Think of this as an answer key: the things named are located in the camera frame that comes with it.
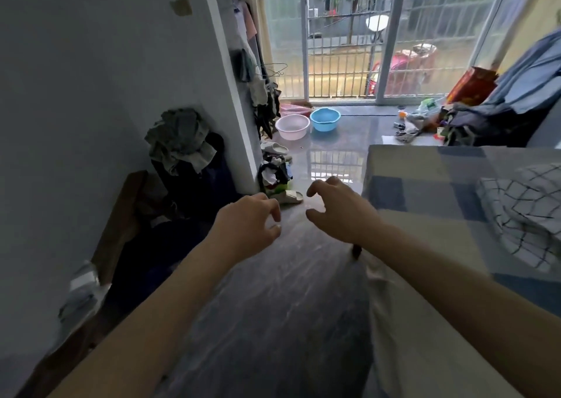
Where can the person's right hand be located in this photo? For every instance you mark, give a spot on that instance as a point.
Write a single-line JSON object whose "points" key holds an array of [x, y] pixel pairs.
{"points": [[350, 218]]}

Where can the person's left hand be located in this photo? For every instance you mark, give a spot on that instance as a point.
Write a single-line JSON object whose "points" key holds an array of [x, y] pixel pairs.
{"points": [[247, 229]]}

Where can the person's left forearm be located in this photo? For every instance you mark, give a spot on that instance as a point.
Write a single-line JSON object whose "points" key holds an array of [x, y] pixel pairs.
{"points": [[144, 323]]}

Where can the person's right forearm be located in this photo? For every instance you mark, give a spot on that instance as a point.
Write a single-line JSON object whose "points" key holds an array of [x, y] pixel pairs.
{"points": [[473, 297]]}

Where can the beige slipper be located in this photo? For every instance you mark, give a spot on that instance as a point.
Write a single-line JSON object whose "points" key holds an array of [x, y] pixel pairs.
{"points": [[289, 197], [274, 148]]}

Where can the small colourful clothes heap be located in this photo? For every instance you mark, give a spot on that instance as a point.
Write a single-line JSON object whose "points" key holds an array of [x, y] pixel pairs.
{"points": [[274, 174]]}

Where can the black luggage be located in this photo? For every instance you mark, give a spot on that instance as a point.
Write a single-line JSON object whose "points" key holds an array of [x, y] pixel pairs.
{"points": [[197, 192]]}

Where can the blue beige patchwork tablecloth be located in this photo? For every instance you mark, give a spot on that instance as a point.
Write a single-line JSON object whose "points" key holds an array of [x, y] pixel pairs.
{"points": [[420, 183]]}

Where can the white flat box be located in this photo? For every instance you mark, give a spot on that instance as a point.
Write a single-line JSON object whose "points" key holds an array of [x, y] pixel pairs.
{"points": [[394, 140]]}

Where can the blue plastic basin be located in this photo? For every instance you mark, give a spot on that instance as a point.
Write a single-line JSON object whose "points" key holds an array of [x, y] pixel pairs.
{"points": [[325, 121]]}

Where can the pale pink plastic basin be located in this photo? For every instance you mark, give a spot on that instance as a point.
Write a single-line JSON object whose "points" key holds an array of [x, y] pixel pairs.
{"points": [[293, 128]]}

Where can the bright pink plastic basin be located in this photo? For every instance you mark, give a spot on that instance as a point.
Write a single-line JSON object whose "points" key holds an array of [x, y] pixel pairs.
{"points": [[293, 109]]}

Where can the brown cardboard box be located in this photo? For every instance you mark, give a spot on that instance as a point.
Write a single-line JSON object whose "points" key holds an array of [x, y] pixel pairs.
{"points": [[120, 222]]}

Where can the green plastic bottle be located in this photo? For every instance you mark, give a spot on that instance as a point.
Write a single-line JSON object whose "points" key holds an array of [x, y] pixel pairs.
{"points": [[428, 104]]}

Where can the pink red vehicle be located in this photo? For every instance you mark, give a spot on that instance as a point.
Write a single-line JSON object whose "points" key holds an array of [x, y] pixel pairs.
{"points": [[403, 69]]}

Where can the metal security grille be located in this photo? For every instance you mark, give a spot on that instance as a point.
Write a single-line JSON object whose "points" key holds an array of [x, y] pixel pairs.
{"points": [[337, 60]]}

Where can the dark clothes heap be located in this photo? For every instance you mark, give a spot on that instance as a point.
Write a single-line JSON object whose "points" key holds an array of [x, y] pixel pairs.
{"points": [[482, 126]]}

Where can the red orange paper bag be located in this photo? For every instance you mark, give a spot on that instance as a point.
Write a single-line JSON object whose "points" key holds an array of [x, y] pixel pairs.
{"points": [[471, 86]]}

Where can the glass sliding door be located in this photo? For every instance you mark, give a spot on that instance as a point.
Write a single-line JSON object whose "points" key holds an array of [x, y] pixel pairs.
{"points": [[392, 38]]}

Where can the white globe street lamp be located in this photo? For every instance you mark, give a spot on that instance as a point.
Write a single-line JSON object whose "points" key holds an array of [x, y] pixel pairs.
{"points": [[377, 22]]}

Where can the beige curtain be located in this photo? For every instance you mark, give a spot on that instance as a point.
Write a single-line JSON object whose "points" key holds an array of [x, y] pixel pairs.
{"points": [[258, 25]]}

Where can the blue-grey hanging garment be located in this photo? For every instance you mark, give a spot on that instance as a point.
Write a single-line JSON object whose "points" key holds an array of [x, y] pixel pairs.
{"points": [[526, 78]]}

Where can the wall switch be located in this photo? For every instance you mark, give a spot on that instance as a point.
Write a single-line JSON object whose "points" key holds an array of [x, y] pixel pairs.
{"points": [[180, 1]]}

